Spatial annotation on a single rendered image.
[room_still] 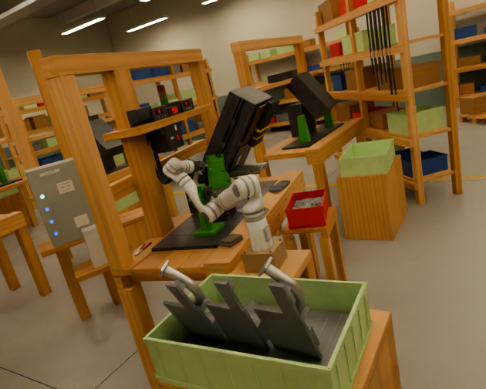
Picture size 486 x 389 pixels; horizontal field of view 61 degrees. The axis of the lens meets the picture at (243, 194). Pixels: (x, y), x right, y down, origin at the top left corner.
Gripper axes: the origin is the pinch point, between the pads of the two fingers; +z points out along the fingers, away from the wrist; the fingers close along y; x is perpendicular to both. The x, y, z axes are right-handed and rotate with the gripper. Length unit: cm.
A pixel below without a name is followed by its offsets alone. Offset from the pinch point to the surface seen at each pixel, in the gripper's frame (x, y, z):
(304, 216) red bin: -18, -65, 6
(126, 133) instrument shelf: 1.2, 29.1, -38.1
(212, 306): -8, -74, -106
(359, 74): -114, 31, 306
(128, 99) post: -10, 46, -29
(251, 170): -14.2, -21.6, 15.9
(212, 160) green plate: -6.2, -2.3, 3.9
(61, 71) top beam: -15, 50, -74
